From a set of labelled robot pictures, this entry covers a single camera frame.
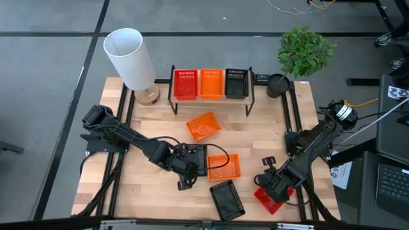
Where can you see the silver metal bracket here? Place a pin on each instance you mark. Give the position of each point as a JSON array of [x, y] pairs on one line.
[[294, 226]]

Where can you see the patterned paper sheet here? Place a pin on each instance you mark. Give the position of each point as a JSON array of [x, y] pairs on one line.
[[397, 92]]

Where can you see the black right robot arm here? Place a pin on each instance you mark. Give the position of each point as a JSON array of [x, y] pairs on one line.
[[316, 137]]

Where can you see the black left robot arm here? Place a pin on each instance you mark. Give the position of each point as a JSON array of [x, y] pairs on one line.
[[128, 135]]

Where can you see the black front frame bar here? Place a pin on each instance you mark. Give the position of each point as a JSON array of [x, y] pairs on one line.
[[48, 223]]

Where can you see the black plastic basket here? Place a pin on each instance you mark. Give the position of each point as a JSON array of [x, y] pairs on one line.
[[236, 83], [202, 153], [227, 200]]

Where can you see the white paper sheet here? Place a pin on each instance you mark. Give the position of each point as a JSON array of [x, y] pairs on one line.
[[342, 172]]

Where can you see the black aluminium frame rail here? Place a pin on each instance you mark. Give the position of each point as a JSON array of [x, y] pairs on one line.
[[284, 111], [129, 107], [121, 107], [161, 80], [295, 111]]

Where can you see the red plastic basket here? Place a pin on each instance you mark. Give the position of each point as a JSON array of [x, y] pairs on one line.
[[185, 84], [271, 207]]

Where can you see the wooden shelf black legs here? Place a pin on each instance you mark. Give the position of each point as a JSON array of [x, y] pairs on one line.
[[211, 101]]

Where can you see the black keyboard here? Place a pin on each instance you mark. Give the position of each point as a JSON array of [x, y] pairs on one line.
[[394, 185]]

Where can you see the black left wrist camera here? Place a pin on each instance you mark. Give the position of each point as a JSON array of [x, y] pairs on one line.
[[183, 186]]

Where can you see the black floor bar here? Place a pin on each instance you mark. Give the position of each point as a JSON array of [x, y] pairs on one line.
[[362, 82]]

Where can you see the black desk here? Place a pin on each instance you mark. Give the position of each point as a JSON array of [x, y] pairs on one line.
[[367, 191]]

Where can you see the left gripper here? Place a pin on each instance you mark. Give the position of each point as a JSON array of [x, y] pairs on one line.
[[185, 166]]

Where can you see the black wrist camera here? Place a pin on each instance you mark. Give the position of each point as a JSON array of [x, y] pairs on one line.
[[183, 186], [269, 160]]

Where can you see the green plant black pot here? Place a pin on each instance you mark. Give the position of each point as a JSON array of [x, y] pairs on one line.
[[303, 51]]

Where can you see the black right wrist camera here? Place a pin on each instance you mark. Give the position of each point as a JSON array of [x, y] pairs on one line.
[[269, 160]]

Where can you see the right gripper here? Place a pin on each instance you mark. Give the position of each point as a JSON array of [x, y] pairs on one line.
[[274, 183]]

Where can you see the person's foot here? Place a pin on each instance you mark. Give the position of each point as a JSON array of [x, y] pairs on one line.
[[399, 63], [384, 39]]

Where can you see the white lamp wooden base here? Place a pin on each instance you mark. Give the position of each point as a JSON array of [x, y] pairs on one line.
[[131, 60]]

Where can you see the orange plastic basket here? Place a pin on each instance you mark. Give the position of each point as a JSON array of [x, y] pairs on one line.
[[228, 167], [211, 83], [203, 126]]

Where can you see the black floor stand foot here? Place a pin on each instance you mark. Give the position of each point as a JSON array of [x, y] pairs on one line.
[[11, 147]]

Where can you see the black diagonal strut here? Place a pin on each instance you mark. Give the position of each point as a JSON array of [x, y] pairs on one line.
[[351, 153]]

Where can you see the small black device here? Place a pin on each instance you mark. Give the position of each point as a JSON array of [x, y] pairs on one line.
[[262, 78]]

